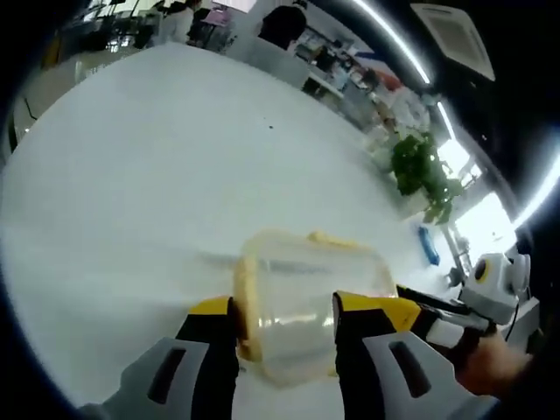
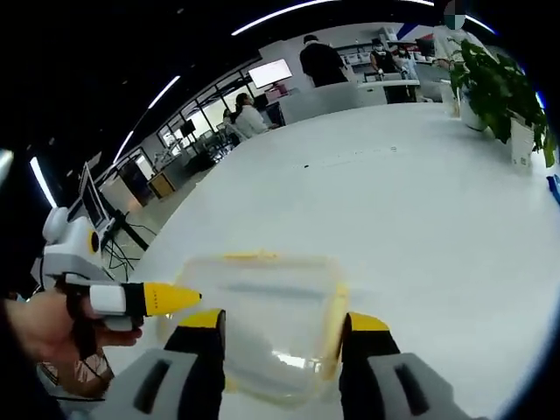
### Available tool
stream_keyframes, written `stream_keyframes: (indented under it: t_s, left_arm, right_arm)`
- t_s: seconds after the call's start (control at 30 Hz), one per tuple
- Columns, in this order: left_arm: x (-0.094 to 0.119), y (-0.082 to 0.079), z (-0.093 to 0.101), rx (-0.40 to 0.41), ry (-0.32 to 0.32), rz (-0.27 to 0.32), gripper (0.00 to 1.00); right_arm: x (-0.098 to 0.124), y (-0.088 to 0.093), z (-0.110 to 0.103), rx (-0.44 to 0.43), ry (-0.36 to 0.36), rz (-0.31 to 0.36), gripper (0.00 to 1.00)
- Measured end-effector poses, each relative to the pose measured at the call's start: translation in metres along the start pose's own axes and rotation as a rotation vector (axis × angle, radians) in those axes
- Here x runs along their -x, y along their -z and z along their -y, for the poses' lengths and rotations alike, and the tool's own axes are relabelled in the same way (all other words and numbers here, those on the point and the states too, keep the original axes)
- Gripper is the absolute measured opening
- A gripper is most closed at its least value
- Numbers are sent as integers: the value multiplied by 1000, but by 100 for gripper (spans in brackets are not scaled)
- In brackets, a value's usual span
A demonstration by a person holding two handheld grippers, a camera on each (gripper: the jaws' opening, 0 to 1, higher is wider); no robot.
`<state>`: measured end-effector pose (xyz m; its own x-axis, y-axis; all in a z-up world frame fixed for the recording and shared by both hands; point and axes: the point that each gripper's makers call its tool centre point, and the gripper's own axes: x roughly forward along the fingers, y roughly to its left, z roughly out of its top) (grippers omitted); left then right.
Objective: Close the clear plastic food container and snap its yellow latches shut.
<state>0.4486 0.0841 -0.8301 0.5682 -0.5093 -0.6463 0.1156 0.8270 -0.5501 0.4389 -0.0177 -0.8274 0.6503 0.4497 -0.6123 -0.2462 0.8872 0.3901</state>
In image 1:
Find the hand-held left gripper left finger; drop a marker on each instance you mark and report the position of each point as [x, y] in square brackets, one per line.
[175, 376]

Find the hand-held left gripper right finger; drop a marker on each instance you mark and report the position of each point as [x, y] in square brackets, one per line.
[380, 376]

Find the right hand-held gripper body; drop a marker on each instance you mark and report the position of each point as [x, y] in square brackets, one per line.
[494, 293]

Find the clear plastic box yellow buckles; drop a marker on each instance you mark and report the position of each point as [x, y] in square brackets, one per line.
[297, 297]

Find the person's right hand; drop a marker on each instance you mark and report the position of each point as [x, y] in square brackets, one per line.
[490, 363]

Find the blue flat object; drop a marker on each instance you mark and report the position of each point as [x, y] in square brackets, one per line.
[428, 245]

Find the green potted plant white pot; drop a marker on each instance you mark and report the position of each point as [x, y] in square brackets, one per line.
[415, 166]

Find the ceiling air vent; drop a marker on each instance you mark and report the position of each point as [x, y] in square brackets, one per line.
[455, 39]

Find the long ceiling light strip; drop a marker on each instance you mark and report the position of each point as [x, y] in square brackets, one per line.
[398, 39]

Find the white counter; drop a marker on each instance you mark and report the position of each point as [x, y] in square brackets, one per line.
[273, 59]

